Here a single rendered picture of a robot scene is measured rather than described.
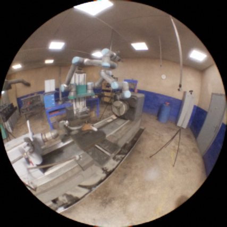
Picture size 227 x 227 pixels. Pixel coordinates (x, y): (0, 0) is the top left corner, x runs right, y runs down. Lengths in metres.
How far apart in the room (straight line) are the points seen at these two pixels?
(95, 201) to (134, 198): 0.62
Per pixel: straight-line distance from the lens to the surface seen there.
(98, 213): 1.50
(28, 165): 0.79
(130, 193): 1.54
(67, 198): 1.18
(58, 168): 0.81
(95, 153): 0.76
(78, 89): 1.85
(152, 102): 4.60
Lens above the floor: 1.48
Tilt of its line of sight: 22 degrees down
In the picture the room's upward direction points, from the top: 4 degrees clockwise
